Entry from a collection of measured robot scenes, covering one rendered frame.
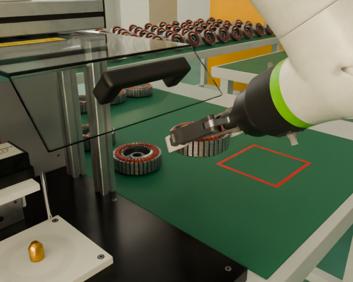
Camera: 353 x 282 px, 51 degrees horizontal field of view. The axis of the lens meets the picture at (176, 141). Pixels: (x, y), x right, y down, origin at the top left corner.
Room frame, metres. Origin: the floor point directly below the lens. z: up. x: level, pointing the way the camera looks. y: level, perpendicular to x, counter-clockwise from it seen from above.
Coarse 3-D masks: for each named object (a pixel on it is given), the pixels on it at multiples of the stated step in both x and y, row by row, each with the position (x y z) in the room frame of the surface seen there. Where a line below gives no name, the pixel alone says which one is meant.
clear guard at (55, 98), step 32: (64, 32) 0.62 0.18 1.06; (96, 32) 0.62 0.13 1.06; (0, 64) 0.36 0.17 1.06; (32, 64) 0.36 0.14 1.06; (64, 64) 0.36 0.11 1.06; (96, 64) 0.38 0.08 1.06; (128, 64) 0.41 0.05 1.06; (192, 64) 0.46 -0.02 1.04; (32, 96) 0.31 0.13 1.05; (64, 96) 0.33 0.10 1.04; (128, 96) 0.37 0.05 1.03; (160, 96) 0.39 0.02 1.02; (192, 96) 0.42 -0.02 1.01; (64, 128) 0.30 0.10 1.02; (96, 128) 0.32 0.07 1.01
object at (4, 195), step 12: (0, 144) 0.49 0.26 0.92; (12, 144) 0.50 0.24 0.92; (0, 156) 0.45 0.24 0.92; (12, 156) 0.45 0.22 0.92; (24, 156) 0.46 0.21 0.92; (0, 168) 0.44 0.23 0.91; (12, 168) 0.45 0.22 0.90; (24, 168) 0.46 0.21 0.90; (0, 180) 0.43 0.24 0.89; (12, 180) 0.45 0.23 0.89; (24, 180) 0.46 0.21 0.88; (0, 192) 0.43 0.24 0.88; (12, 192) 0.43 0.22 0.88; (24, 192) 0.43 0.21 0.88; (0, 204) 0.41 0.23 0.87
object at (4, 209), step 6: (18, 198) 0.52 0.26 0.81; (6, 204) 0.51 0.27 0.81; (12, 204) 0.51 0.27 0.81; (18, 204) 0.52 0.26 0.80; (0, 210) 0.50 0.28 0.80; (6, 210) 0.50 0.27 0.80; (12, 210) 0.51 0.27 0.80; (18, 210) 0.52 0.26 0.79; (0, 216) 0.50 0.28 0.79; (6, 216) 0.50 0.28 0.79; (12, 216) 0.51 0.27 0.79; (18, 216) 0.52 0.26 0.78; (0, 222) 0.49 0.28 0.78; (6, 222) 0.50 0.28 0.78; (12, 222) 0.51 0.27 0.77; (0, 228) 0.49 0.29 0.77
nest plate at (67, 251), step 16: (48, 224) 0.49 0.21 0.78; (64, 224) 0.49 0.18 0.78; (16, 240) 0.45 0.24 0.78; (32, 240) 0.45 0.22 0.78; (48, 240) 0.45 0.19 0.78; (64, 240) 0.45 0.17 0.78; (80, 240) 0.45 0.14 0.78; (0, 256) 0.42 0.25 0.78; (16, 256) 0.42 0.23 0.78; (48, 256) 0.42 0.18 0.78; (64, 256) 0.42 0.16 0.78; (80, 256) 0.42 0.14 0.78; (96, 256) 0.42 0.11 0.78; (0, 272) 0.38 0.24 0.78; (16, 272) 0.38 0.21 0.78; (32, 272) 0.38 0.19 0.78; (48, 272) 0.38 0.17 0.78; (64, 272) 0.38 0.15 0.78; (80, 272) 0.38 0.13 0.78; (96, 272) 0.40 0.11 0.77
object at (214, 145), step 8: (216, 136) 0.61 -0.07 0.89; (224, 136) 0.62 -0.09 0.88; (192, 144) 0.60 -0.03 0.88; (200, 144) 0.59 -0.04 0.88; (208, 144) 0.60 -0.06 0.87; (216, 144) 0.60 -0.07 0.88; (224, 144) 0.61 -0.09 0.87; (184, 152) 0.60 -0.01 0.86; (192, 152) 0.60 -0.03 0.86; (200, 152) 0.59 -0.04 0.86; (208, 152) 0.60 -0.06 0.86; (216, 152) 0.60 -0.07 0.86
